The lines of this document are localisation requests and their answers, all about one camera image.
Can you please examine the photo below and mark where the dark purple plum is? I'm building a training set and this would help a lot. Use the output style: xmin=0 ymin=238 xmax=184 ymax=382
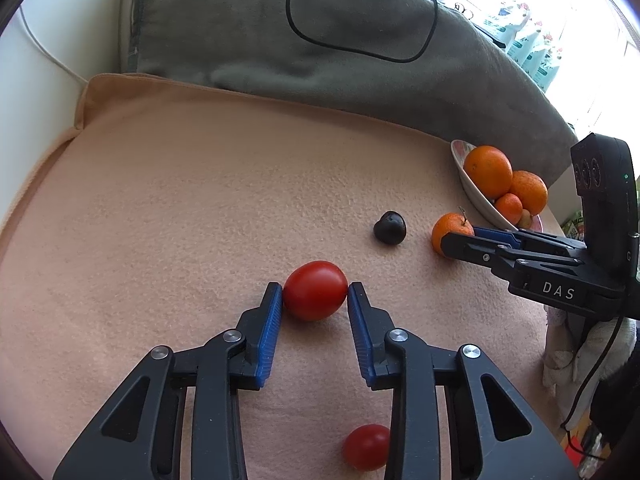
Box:
xmin=373 ymin=211 xmax=407 ymax=247

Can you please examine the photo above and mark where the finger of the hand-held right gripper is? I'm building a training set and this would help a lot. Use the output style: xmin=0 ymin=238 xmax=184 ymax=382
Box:
xmin=472 ymin=226 xmax=587 ymax=257
xmin=440 ymin=231 xmax=591 ymax=281

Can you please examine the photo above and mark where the small red tomato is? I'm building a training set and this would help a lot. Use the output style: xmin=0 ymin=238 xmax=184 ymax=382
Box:
xmin=342 ymin=424 xmax=392 ymax=472

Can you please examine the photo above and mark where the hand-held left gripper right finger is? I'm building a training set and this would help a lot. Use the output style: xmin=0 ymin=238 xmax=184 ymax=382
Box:
xmin=347 ymin=281 xmax=581 ymax=480

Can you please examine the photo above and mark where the white padded armrest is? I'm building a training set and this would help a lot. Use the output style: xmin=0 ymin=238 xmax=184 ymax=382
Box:
xmin=0 ymin=0 xmax=126 ymax=226

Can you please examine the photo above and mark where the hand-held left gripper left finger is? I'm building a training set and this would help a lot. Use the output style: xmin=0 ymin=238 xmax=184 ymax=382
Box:
xmin=52 ymin=281 xmax=284 ymax=480

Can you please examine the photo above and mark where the teal floral wipes packet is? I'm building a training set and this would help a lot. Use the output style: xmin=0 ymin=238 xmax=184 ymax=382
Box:
xmin=507 ymin=25 xmax=543 ymax=61
xmin=492 ymin=4 xmax=531 ymax=43
xmin=525 ymin=42 xmax=557 ymax=77
xmin=537 ymin=55 xmax=566 ymax=91

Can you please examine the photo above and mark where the large red tomato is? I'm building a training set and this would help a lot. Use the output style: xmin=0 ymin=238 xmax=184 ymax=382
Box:
xmin=283 ymin=260 xmax=348 ymax=322

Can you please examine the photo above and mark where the green patterned object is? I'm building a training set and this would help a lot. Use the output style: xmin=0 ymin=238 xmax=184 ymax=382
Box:
xmin=562 ymin=212 xmax=587 ymax=238

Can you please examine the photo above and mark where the peach blanket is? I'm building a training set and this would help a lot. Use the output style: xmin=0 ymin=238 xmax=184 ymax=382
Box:
xmin=0 ymin=72 xmax=563 ymax=480

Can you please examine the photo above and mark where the white cable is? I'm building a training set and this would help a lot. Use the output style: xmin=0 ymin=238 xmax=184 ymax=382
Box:
xmin=20 ymin=7 xmax=88 ymax=86

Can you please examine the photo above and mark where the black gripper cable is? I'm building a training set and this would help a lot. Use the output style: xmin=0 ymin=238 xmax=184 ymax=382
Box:
xmin=560 ymin=317 xmax=626 ymax=431

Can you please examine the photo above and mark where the grey cushion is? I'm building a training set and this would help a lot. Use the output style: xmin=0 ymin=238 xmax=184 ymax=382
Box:
xmin=120 ymin=0 xmax=576 ymax=153

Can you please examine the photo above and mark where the large orange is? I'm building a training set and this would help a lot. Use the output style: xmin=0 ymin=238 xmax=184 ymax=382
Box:
xmin=463 ymin=145 xmax=514 ymax=200

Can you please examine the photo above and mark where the tangerine with stem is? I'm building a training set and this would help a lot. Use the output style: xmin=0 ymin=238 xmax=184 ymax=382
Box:
xmin=431 ymin=212 xmax=475 ymax=259

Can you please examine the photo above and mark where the person's right hand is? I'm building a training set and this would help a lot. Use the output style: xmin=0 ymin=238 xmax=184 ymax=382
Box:
xmin=542 ymin=307 xmax=638 ymax=431

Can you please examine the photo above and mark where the small tangerine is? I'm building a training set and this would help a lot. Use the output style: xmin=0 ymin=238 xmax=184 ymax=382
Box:
xmin=495 ymin=193 xmax=524 ymax=226

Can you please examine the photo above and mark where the white floral plate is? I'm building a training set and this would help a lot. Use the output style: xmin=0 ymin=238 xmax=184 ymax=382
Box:
xmin=450 ymin=139 xmax=543 ymax=231

